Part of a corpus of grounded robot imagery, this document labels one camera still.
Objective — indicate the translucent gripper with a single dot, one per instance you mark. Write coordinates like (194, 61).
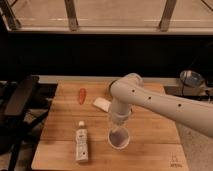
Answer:
(117, 120)

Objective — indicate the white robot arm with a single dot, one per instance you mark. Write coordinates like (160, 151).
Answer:
(128, 91)

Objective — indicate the white sponge block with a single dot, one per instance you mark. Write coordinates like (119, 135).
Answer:
(102, 103)

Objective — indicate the orange carrot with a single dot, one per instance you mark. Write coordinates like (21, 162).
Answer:
(82, 95)

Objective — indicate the white plastic bottle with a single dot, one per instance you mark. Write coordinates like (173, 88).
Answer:
(81, 143)

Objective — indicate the black office chair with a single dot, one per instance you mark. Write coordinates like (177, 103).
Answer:
(13, 129)

